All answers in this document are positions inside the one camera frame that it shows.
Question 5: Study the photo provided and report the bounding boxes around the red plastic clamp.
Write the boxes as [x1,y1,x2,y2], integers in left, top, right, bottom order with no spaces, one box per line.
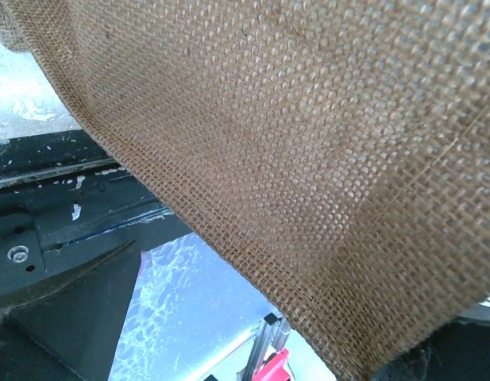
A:
[252,348,291,381]

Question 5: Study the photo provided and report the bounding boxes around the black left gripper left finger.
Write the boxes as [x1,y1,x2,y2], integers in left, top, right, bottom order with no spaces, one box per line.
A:
[0,242,141,380]

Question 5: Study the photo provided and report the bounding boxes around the aluminium extrusion frame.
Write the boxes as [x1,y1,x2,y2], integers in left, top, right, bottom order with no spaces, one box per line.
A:
[180,309,291,380]

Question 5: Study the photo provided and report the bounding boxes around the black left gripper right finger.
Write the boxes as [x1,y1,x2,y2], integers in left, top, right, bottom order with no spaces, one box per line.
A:
[372,321,490,380]

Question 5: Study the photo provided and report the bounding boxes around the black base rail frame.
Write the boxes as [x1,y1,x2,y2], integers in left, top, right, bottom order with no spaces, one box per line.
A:
[0,130,189,298]

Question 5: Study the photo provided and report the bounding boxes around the brown burlap canvas bag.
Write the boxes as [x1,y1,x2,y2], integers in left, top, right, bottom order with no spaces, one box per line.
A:
[0,1,490,380]

